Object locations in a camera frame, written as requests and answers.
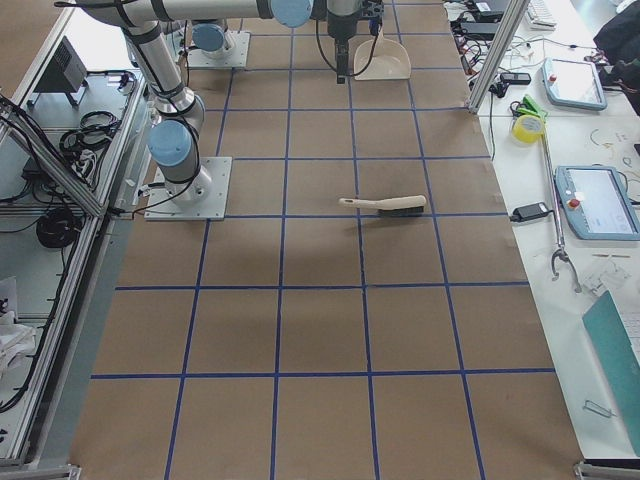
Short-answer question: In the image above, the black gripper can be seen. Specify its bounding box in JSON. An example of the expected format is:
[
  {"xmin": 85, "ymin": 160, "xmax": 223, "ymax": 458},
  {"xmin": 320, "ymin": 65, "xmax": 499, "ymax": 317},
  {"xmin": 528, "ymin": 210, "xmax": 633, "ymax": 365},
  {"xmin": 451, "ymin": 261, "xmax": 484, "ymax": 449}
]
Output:
[{"xmin": 334, "ymin": 39, "xmax": 349, "ymax": 84}]

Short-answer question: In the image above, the beige plastic dustpan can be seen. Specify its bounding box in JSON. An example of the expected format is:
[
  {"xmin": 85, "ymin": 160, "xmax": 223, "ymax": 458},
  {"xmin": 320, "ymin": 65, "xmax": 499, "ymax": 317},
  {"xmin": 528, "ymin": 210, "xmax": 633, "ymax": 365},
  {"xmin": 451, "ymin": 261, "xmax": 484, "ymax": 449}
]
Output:
[{"xmin": 353, "ymin": 30, "xmax": 411, "ymax": 81}]

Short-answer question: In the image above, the beige hand brush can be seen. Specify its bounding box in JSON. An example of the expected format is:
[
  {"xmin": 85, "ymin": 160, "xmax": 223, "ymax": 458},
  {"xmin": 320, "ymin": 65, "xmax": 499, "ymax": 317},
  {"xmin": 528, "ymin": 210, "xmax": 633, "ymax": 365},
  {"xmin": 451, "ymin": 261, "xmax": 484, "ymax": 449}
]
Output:
[{"xmin": 338, "ymin": 195, "xmax": 427, "ymax": 217}]

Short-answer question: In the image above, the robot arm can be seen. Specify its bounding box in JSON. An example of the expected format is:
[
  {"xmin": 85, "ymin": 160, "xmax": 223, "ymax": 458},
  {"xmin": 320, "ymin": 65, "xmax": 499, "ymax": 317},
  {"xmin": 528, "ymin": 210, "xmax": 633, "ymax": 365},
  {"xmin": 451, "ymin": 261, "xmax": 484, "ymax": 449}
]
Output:
[
  {"xmin": 192, "ymin": 1, "xmax": 378, "ymax": 84},
  {"xmin": 54, "ymin": 0, "xmax": 314, "ymax": 205}
]

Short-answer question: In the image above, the yellow tape roll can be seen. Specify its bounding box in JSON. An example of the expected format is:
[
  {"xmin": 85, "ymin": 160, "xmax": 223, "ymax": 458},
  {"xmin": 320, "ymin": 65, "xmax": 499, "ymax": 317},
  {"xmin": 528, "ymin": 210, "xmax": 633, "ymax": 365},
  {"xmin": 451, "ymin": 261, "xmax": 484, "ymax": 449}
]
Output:
[{"xmin": 511, "ymin": 114, "xmax": 545, "ymax": 144}]

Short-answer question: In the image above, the upper teach pendant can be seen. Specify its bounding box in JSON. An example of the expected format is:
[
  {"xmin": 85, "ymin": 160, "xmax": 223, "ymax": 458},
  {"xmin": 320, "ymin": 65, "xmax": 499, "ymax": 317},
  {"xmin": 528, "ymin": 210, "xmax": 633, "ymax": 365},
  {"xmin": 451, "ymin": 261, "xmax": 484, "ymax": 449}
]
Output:
[{"xmin": 541, "ymin": 58, "xmax": 608, "ymax": 111}]

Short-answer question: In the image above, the teach pendant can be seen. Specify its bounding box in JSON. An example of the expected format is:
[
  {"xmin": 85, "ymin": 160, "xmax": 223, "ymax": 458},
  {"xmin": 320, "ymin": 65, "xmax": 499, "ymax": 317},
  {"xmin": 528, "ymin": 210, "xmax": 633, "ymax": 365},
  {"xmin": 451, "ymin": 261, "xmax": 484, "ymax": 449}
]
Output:
[
  {"xmin": 541, "ymin": 58, "xmax": 608, "ymax": 111},
  {"xmin": 554, "ymin": 166, "xmax": 639, "ymax": 241}
]

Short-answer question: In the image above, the black power adapter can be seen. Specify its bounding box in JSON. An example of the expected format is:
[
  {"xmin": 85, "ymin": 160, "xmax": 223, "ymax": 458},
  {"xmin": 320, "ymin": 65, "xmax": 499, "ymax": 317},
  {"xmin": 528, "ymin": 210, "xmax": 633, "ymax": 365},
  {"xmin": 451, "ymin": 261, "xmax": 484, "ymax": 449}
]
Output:
[{"xmin": 509, "ymin": 202, "xmax": 552, "ymax": 223}]

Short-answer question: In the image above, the lower teach pendant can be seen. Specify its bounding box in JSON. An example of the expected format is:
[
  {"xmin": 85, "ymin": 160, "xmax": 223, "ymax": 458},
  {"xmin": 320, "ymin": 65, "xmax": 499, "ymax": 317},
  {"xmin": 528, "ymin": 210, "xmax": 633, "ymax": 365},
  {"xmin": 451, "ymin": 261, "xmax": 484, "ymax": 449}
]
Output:
[{"xmin": 554, "ymin": 166, "xmax": 639, "ymax": 241}]

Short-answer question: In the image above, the metal reacher grabber tool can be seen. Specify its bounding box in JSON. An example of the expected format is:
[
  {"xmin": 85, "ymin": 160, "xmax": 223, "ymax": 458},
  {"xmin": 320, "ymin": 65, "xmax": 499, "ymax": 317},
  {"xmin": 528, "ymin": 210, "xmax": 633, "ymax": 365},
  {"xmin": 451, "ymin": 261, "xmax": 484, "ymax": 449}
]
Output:
[{"xmin": 539, "ymin": 123, "xmax": 582, "ymax": 294}]

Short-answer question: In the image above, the green cutting mat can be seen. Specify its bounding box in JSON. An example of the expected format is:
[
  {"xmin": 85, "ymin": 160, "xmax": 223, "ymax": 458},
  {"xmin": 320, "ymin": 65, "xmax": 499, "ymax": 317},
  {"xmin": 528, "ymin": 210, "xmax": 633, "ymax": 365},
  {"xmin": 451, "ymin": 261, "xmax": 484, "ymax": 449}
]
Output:
[{"xmin": 582, "ymin": 291, "xmax": 639, "ymax": 455}]

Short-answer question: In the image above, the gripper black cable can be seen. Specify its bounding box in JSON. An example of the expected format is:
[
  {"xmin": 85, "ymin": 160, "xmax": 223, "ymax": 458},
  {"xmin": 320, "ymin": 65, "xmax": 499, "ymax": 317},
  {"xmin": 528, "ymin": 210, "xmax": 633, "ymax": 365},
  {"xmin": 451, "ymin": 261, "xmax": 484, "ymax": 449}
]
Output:
[{"xmin": 314, "ymin": 9, "xmax": 389, "ymax": 77}]

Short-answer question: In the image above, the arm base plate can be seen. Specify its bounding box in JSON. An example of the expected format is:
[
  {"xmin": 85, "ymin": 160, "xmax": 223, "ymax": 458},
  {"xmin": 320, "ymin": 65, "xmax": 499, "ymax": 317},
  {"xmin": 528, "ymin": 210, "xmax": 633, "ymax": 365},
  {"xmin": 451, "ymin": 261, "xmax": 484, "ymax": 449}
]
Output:
[
  {"xmin": 188, "ymin": 25, "xmax": 251, "ymax": 70},
  {"xmin": 143, "ymin": 157, "xmax": 233, "ymax": 221}
]

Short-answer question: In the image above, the aluminium frame post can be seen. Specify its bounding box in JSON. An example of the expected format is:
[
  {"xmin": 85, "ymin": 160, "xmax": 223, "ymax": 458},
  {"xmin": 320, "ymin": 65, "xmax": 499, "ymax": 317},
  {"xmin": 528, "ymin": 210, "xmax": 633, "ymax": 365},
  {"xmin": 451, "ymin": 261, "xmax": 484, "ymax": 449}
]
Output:
[{"xmin": 466, "ymin": 0, "xmax": 528, "ymax": 114}]

